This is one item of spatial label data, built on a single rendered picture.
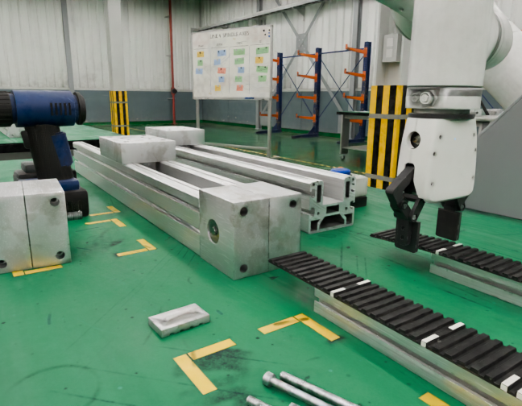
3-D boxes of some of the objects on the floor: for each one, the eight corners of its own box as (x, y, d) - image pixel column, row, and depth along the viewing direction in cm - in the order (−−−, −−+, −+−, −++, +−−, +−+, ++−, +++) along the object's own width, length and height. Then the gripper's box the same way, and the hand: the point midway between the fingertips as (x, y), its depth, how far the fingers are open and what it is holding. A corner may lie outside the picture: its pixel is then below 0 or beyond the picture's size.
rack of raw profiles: (254, 133, 1218) (254, 51, 1166) (279, 132, 1268) (281, 52, 1216) (337, 144, 955) (343, 38, 903) (366, 142, 1005) (372, 41, 953)
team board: (185, 159, 697) (181, 31, 650) (206, 156, 736) (204, 35, 690) (262, 169, 612) (263, 22, 566) (281, 164, 652) (283, 26, 606)
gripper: (455, 105, 60) (441, 226, 64) (367, 105, 51) (358, 247, 55) (511, 106, 54) (491, 240, 58) (423, 106, 45) (407, 267, 49)
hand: (428, 234), depth 56 cm, fingers open, 8 cm apart
